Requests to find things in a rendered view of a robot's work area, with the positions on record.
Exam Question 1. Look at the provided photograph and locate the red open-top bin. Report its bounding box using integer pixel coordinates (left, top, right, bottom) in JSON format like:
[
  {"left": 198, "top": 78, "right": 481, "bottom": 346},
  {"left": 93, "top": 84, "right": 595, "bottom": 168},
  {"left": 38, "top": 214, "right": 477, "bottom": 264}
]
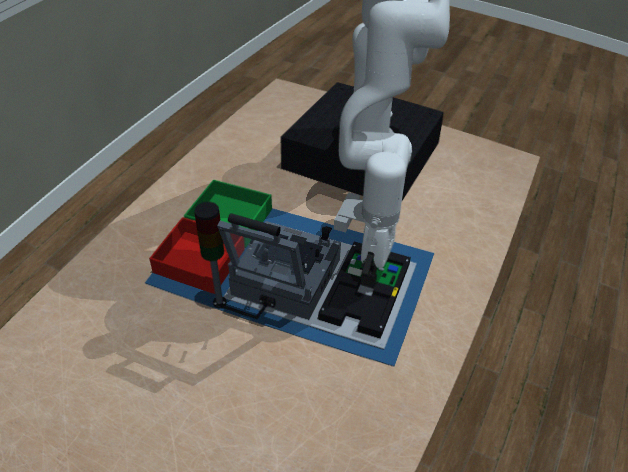
[{"left": 149, "top": 217, "right": 230, "bottom": 294}]

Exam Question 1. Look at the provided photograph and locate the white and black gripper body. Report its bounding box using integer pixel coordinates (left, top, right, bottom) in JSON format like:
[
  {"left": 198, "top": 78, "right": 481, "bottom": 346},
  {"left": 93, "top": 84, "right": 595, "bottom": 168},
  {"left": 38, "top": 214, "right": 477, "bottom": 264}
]
[{"left": 361, "top": 220, "right": 399, "bottom": 268}]

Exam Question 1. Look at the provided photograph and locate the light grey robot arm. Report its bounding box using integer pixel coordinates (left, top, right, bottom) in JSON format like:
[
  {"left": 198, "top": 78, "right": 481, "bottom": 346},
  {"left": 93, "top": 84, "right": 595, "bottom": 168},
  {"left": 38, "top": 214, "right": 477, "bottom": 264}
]
[{"left": 334, "top": 0, "right": 450, "bottom": 233}]

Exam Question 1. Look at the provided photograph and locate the green circuit board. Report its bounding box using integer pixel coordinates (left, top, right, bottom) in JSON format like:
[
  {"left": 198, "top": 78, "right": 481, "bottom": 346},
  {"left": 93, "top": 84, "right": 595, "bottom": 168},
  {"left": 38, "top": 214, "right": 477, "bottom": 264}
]
[{"left": 345, "top": 253, "right": 402, "bottom": 286}]

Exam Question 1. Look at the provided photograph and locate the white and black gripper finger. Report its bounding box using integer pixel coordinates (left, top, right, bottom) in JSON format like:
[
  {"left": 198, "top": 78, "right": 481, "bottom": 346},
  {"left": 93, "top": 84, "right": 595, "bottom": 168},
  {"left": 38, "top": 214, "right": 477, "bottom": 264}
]
[{"left": 361, "top": 251, "right": 377, "bottom": 289}]

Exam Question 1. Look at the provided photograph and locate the green bin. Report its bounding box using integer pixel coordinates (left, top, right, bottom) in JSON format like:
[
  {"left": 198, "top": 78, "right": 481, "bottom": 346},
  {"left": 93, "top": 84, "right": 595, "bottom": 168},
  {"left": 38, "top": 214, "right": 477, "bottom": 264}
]
[{"left": 184, "top": 180, "right": 272, "bottom": 223}]

